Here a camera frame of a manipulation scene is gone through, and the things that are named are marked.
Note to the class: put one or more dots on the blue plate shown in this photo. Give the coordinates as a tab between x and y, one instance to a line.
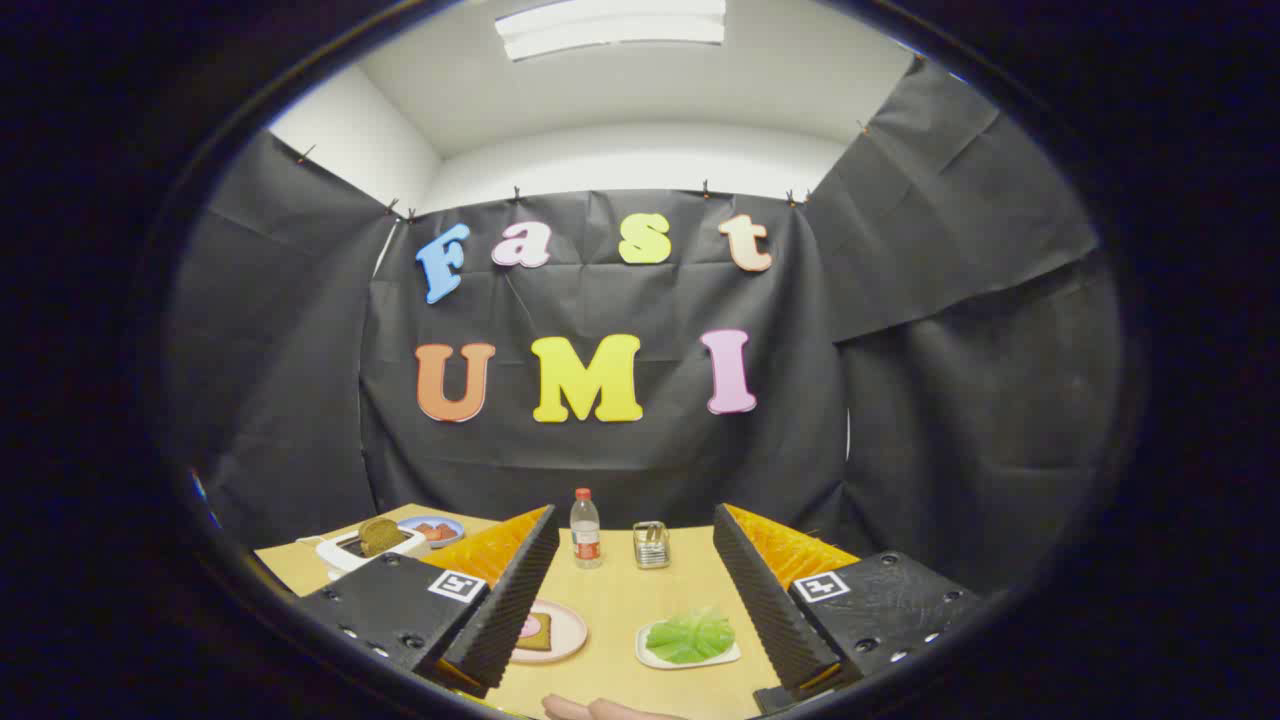
452	523

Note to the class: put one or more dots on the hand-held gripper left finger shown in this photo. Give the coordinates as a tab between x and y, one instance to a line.
510	610

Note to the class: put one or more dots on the white square plate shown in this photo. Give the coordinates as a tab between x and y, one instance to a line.
655	661

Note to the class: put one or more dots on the brown meat slices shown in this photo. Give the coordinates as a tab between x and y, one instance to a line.
435	532

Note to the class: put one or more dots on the pink plate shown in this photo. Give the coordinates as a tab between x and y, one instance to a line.
570	630

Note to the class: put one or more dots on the black backdrop cloth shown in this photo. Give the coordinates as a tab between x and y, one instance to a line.
600	300

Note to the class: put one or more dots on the small brown bread slice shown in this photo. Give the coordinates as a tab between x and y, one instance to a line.
540	642

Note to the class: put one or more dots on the white toaster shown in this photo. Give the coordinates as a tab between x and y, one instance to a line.
335	565

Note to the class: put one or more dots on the green lettuce leaf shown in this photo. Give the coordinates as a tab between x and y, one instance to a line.
690	637

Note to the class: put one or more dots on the large brown bread slice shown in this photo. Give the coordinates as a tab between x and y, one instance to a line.
380	537

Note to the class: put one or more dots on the ceiling light panel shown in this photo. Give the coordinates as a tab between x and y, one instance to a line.
610	25

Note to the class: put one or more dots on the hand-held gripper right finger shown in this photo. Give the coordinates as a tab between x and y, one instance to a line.
770	610

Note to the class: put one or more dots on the pink ham slice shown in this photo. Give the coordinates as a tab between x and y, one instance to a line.
528	627

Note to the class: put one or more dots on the clear plastic water bottle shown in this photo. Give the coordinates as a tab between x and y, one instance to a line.
586	535

